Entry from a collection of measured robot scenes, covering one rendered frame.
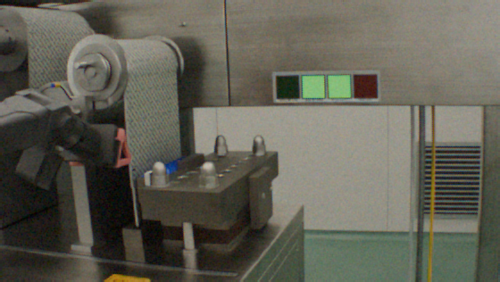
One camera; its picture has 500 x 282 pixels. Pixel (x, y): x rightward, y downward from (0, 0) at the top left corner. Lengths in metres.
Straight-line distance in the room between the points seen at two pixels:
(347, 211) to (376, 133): 0.57
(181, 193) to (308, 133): 2.73
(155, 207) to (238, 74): 0.43
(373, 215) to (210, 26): 2.61
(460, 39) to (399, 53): 0.14
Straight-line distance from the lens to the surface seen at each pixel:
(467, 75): 1.24
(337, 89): 1.24
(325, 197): 3.75
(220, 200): 0.97
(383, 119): 3.60
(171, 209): 1.01
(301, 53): 1.26
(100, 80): 1.05
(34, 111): 0.73
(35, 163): 0.83
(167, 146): 1.22
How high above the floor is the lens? 1.26
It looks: 9 degrees down
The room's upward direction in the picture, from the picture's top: 3 degrees counter-clockwise
